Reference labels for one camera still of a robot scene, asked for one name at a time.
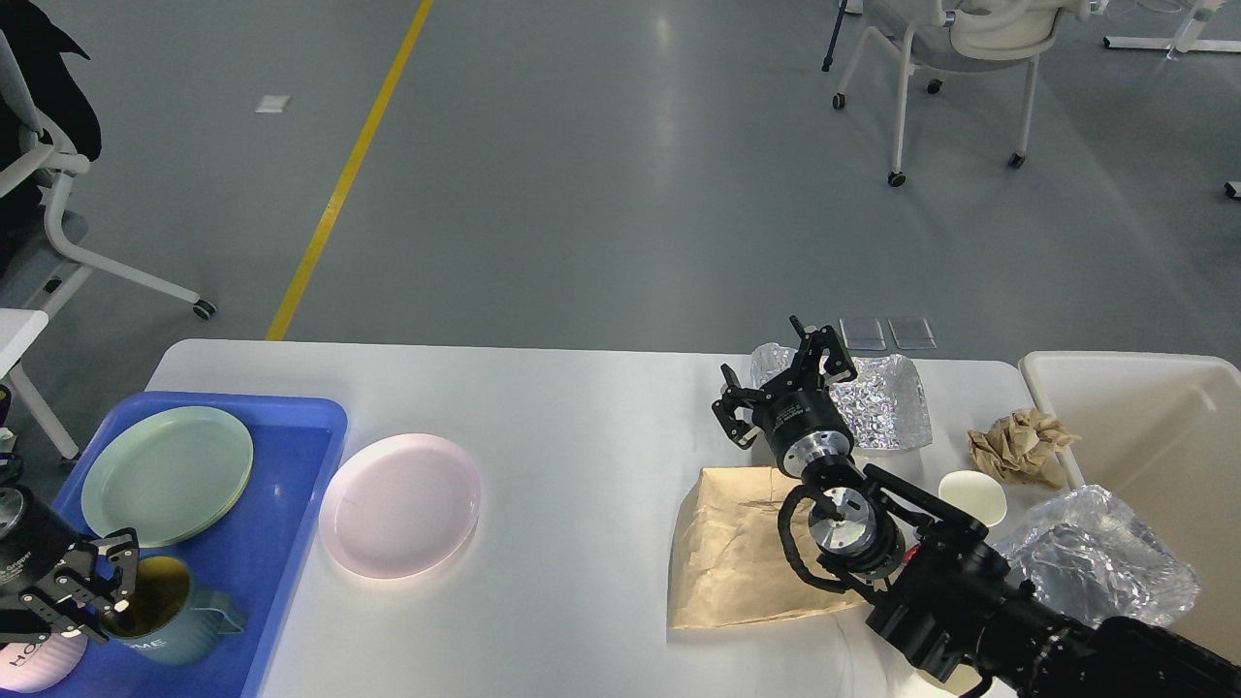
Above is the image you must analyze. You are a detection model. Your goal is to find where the brown paper bag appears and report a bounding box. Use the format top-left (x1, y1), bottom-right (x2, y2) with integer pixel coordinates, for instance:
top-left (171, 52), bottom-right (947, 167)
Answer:
top-left (666, 465), bottom-right (864, 630)

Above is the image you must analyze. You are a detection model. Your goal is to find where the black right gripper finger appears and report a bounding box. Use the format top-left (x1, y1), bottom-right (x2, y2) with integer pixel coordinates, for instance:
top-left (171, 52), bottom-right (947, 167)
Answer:
top-left (711, 364), bottom-right (772, 450)
top-left (787, 315), bottom-right (859, 395)

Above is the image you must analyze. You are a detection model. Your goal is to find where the foil tray in plastic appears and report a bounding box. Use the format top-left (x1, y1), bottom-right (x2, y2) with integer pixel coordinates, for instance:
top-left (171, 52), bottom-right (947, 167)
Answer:
top-left (992, 486), bottom-right (1201, 627)

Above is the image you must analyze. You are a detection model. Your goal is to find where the light green plate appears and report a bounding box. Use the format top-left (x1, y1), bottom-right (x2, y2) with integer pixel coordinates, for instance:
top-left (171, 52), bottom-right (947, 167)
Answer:
top-left (79, 405), bottom-right (254, 548)

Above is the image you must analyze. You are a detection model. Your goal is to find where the pink plate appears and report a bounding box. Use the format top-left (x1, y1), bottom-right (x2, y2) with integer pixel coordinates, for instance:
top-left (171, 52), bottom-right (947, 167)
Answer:
top-left (318, 433), bottom-right (482, 582)

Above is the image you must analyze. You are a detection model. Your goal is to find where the pink HOME mug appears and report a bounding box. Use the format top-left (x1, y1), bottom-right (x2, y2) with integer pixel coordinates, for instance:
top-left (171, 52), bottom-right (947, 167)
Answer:
top-left (1, 633), bottom-right (88, 694)

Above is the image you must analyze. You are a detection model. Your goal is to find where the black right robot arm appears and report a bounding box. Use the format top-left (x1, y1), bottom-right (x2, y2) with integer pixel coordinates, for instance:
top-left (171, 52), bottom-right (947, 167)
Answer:
top-left (711, 318), bottom-right (1240, 697)

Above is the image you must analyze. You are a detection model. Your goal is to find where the white paper on floor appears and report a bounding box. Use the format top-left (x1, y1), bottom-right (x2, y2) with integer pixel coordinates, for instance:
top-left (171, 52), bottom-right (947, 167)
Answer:
top-left (254, 94), bottom-right (292, 114)

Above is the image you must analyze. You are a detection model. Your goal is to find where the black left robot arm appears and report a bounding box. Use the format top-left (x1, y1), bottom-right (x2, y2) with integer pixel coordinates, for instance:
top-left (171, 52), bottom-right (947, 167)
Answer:
top-left (1, 455), bottom-right (141, 645)

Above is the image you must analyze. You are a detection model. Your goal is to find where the teal mug yellow inside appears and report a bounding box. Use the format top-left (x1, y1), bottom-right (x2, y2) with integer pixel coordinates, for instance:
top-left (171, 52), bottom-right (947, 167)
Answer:
top-left (99, 555), bottom-right (248, 666)

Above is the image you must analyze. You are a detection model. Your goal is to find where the white paper cup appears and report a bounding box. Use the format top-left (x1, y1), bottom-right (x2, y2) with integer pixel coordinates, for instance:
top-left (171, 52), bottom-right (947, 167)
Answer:
top-left (885, 657), bottom-right (980, 697)
top-left (937, 471), bottom-right (1009, 527)

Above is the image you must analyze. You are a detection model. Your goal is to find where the left floor socket plate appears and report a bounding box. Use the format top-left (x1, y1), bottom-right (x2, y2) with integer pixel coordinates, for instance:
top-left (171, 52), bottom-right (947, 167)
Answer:
top-left (841, 317), bottom-right (887, 351)

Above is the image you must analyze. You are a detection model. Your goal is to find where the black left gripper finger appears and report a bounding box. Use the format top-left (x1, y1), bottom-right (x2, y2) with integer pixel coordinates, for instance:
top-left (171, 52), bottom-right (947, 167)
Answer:
top-left (1, 582), bottom-right (110, 645)
top-left (68, 527), bottom-right (141, 623)

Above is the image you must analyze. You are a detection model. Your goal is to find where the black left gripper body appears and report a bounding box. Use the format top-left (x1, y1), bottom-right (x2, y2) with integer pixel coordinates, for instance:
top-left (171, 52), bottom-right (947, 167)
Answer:
top-left (1, 486), bottom-right (79, 597)

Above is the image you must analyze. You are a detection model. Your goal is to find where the crumpled aluminium foil sheet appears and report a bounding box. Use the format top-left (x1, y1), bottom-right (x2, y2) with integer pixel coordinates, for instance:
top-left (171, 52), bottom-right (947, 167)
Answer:
top-left (781, 355), bottom-right (934, 460)

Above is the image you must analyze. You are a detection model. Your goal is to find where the crumpled brown paper ball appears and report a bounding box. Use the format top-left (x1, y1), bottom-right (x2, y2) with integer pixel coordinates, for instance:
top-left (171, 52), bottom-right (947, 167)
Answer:
top-left (967, 409), bottom-right (1080, 491)

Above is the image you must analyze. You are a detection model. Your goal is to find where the floor socket plate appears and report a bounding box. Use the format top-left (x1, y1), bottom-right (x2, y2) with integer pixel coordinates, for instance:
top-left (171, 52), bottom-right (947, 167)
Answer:
top-left (889, 317), bottom-right (937, 350)
top-left (841, 317), bottom-right (887, 351)

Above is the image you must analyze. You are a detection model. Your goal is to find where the white table base far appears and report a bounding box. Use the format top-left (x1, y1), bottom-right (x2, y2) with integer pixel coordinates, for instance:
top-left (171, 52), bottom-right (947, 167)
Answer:
top-left (1102, 1), bottom-right (1240, 60)

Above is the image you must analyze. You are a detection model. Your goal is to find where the white office chair right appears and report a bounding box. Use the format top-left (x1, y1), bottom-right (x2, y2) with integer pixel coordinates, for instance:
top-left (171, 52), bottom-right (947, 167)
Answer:
top-left (831, 1), bottom-right (1104, 188)

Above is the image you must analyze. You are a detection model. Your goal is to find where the white office chair left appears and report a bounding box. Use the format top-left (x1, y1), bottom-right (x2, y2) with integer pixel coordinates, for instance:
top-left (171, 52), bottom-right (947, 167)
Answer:
top-left (0, 29), bottom-right (217, 322)

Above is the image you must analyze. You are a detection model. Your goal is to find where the white office chair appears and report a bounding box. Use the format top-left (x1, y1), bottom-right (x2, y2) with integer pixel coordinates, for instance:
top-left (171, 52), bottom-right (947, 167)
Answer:
top-left (831, 1), bottom-right (1104, 188)
top-left (0, 29), bottom-right (217, 322)

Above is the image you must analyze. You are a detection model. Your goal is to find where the right floor socket plate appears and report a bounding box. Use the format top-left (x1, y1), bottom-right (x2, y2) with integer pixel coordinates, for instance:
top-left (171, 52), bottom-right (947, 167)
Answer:
top-left (889, 317), bottom-right (937, 350)

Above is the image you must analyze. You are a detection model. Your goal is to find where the blue plastic tray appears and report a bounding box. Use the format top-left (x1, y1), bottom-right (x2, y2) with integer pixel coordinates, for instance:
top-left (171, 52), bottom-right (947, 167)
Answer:
top-left (45, 392), bottom-right (347, 697)

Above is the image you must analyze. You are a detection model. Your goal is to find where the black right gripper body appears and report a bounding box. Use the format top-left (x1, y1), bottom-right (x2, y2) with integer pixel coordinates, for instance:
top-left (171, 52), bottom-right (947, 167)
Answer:
top-left (752, 388), bottom-right (858, 482)

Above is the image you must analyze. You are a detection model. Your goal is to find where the black jacket on chair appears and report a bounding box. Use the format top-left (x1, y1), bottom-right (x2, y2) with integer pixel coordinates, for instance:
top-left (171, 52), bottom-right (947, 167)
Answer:
top-left (1, 1), bottom-right (102, 229)

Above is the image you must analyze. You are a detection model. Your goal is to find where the beige plastic bin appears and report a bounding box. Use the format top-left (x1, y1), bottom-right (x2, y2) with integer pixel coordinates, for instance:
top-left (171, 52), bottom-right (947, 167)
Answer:
top-left (1020, 351), bottom-right (1240, 662)

